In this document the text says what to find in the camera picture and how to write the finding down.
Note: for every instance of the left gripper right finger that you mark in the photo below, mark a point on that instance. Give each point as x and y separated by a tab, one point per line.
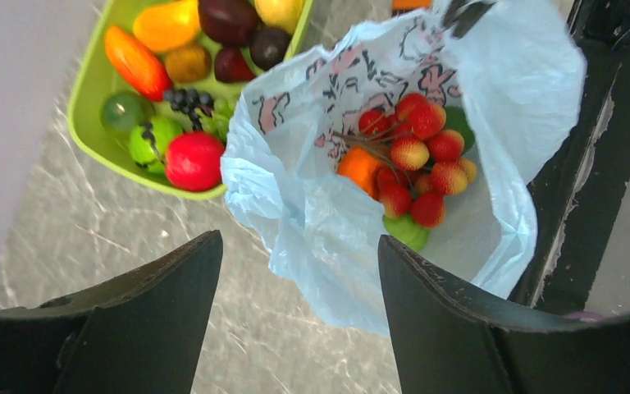
449	336

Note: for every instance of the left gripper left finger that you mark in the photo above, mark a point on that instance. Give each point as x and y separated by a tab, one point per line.
139	332

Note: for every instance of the light green fake fruit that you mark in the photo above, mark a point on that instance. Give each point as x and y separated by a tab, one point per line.
407	231

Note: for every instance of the red lychee fruit cluster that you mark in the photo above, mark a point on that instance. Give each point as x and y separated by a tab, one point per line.
423	162

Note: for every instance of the orange fake orange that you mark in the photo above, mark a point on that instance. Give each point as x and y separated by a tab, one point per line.
361	168

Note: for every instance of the blue plastic bag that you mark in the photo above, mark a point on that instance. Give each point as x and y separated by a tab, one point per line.
517	75

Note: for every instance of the green fake avocado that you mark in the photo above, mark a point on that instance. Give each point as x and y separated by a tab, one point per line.
456	120

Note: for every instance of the black fake grapes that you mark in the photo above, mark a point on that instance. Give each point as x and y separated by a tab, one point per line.
190	102

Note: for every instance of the green fake grapes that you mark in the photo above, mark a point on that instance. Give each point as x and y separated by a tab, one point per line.
216	122

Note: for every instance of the brown fake kiwi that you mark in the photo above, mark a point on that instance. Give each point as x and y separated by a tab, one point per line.
189	63

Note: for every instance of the dark maroon fake fruit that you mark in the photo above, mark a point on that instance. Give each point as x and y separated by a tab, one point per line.
230	66

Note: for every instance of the orange fake mango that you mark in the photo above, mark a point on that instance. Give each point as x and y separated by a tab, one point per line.
167	26

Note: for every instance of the dark purple fake plum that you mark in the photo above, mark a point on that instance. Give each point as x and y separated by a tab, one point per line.
269	46

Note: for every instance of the dark red fake apple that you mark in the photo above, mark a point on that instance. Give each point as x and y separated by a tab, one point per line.
228	22

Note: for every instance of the yellow fake lemon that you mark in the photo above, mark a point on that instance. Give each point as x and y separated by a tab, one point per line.
284	14

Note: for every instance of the dark green round fruit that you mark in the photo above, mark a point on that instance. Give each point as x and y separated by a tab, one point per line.
124	110

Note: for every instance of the green plastic fruit basket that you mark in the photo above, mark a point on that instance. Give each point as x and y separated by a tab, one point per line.
97	79

